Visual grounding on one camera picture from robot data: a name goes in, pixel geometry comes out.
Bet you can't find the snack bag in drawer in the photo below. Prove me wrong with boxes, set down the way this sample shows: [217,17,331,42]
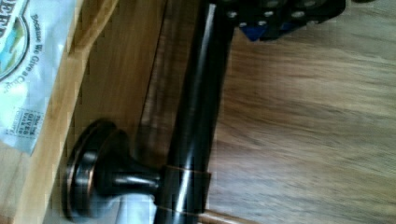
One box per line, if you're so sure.
[0,0,77,155]

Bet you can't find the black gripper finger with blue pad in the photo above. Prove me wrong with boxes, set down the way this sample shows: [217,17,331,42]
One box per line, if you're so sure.
[214,0,347,42]

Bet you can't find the wooden drawer with black handle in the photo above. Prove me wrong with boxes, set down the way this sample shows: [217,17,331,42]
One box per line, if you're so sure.
[1,0,234,224]

